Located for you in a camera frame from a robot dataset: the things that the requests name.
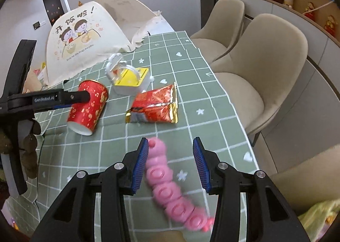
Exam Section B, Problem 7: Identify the far beige chair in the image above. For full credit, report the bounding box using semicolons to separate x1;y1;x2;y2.
190;0;245;64

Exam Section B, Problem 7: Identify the yellow trash bag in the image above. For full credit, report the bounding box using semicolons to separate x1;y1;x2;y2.
298;199;339;242

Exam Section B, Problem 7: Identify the white food cover tent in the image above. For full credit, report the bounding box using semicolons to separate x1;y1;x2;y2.
44;0;161;87

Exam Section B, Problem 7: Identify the green checked tablecloth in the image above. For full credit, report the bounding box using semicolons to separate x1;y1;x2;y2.
6;31;258;235

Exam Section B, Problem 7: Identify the middle beige chair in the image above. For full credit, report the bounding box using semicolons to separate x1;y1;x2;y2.
210;13;308;136

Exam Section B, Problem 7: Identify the left gloved hand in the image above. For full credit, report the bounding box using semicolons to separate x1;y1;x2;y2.
1;119;41;179

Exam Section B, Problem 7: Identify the red foil snack bag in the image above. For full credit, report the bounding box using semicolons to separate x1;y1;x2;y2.
125;82;178;124

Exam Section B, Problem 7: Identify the white yellow toy box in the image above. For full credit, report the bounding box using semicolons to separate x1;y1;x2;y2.
105;53;154;96

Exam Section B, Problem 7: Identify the red figurine left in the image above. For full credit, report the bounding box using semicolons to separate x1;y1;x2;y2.
303;2;316;21

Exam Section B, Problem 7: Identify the pink caterpillar toy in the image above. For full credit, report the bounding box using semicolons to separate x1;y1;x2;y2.
145;137;214;232

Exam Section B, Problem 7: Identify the red figurine right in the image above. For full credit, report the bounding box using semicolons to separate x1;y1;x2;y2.
324;15;338;37

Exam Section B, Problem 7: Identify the beige chair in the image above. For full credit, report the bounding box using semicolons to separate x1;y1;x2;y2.
270;145;339;215
190;0;245;64
210;13;308;136

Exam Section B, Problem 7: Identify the grey cabinet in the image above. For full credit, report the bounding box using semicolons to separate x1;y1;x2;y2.
241;0;339;174

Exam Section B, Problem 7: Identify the near beige chair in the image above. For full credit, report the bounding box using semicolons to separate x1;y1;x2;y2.
270;145;339;215

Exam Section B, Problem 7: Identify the red paper cup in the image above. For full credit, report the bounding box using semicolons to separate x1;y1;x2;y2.
67;80;109;136

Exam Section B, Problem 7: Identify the red figurine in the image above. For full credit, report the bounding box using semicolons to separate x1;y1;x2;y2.
324;15;338;37
303;2;316;21

